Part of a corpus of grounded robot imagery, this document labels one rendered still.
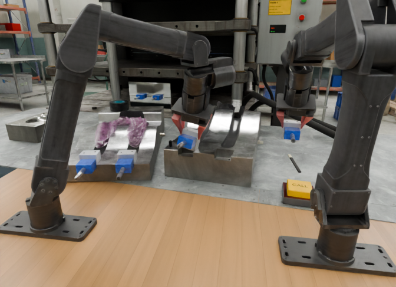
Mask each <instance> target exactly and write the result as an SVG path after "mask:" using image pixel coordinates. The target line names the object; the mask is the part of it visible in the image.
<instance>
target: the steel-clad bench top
mask: <svg viewBox="0 0 396 287"><path fill-rule="evenodd" d="M47 112H48V109H44V108H33V109H30V110H27V111H22V112H20V113H16V114H11V115H9V116H5V117H1V118H0V166H4V167H11V168H16V169H26V170H33V168H34V164H35V159H36V158H35V157H36V155H39V150H40V146H41V142H40V143H30V142H24V141H15V140H9V137H8V133H7V130H6V125H5V124H8V123H11V122H13V121H17V120H20V119H23V118H27V117H30V116H34V115H37V114H40V113H47ZM98 123H99V120H98V113H92V112H83V111H80V112H79V115H78V120H77V125H76V128H75V133H74V138H73V141H72V146H71V152H70V154H71V153H72V152H73V151H74V149H75V148H76V145H77V143H78V139H79V137H80V134H81V132H82V130H83V129H84V128H86V127H89V126H95V125H97V124H98ZM164 133H165V136H163V137H162V140H161V144H160V148H159V152H158V155H157V159H156V163H155V166H154V170H153V174H152V177H151V180H138V181H107V182H115V183H123V184H130V185H135V186H143V187H151V188H155V189H163V190H171V191H176V192H183V193H191V194H199V195H204V196H211V197H219V198H224V199H232V200H240V201H244V202H252V203H260V204H268V205H272V206H280V207H288V208H293V209H301V210H308V211H313V212H314V209H311V208H310V207H303V206H295V205H290V204H283V201H282V184H283V182H285V183H287V179H291V180H300V181H305V182H311V185H312V186H313V187H314V188H315V183H316V177H317V174H318V173H322V171H323V167H324V165H325V164H326V162H327V161H328V158H329V155H330V153H331V150H332V146H333V143H334V139H333V138H331V137H329V136H327V135H325V134H323V133H321V132H319V131H317V130H315V129H311V128H302V129H301V134H300V139H299V141H295V143H292V142H291V140H282V127H279V126H264V125H261V126H260V136H259V140H260V141H263V144H258V149H257V153H256V160H255V166H254V171H253V177H252V184H251V187H242V186H234V185H228V184H220V183H211V182H203V181H198V180H189V179H180V178H175V177H167V176H165V175H164V150H163V149H164V148H165V147H166V146H167V145H168V144H169V140H171V141H173V140H174V139H176V138H177V137H178V136H179V135H181V134H180V132H179V129H178V128H177V126H176V125H175V124H174V123H173V121H172V119H171V118H164ZM288 154H290V155H291V156H292V158H293V159H294V161H295V163H296V164H297V165H298V167H299V169H300V170H301V173H298V171H297V169H296V168H295V166H294V165H293V163H292V161H291V160H290V158H289V156H288ZM369 179H370V182H369V186H368V188H369V189H370V190H371V194H370V197H369V201H368V212H369V219H370V220H377V221H382V222H390V223H396V135H389V134H378V135H377V139H376V142H375V146H374V149H373V152H372V157H371V162H370V168H369ZM259 190H260V192H259ZM258 200H259V202H258Z"/></svg>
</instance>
